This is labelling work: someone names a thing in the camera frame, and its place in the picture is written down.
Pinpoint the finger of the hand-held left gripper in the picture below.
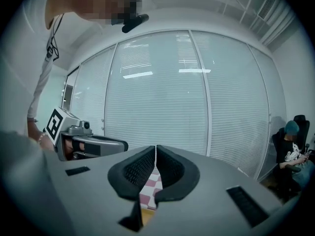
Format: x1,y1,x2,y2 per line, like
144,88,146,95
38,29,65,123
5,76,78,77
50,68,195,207
72,135,129,157

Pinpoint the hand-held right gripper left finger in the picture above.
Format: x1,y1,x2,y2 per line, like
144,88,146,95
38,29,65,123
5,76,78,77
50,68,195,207
44,145,158,236

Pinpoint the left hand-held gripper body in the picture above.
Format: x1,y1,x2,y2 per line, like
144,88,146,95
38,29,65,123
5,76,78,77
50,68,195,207
43,107,93,162

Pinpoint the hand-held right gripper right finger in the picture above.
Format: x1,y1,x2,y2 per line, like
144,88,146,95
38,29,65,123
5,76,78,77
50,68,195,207
147,145,285,236

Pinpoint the yellow tray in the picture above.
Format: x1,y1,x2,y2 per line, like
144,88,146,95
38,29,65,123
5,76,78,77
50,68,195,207
140,206,156,228

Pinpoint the person's left forearm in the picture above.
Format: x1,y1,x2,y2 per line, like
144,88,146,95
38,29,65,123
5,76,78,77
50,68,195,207
27,118,54,152

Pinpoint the person's left hand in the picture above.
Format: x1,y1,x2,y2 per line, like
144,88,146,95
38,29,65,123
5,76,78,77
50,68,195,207
64,141,74,157

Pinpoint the person's white shirt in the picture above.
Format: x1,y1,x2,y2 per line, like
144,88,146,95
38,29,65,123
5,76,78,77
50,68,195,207
0,0,106,132

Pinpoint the table with checkered tablecloth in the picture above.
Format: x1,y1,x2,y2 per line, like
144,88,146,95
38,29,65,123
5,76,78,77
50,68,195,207
139,171,163,210

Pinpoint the glass partition with white blinds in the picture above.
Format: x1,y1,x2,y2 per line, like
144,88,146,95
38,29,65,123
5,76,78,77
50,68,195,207
63,29,287,181

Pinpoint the person's head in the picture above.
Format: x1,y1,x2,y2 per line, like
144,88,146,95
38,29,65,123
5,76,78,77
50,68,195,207
45,0,144,30

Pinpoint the black office chair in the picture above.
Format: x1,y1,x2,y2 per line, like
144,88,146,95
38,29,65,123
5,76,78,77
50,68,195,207
270,114,311,199

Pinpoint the ceiling air vent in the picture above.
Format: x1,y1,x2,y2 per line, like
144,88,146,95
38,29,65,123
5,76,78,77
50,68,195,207
257,0,280,19

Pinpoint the beaded bracelet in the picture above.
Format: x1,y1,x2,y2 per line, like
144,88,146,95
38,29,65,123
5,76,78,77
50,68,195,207
36,131,49,145

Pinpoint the black body cable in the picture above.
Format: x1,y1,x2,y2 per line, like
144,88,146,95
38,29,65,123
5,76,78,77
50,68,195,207
46,13,65,61

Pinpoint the black head-mounted camera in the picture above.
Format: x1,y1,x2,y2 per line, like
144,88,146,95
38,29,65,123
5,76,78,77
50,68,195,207
122,13,150,33

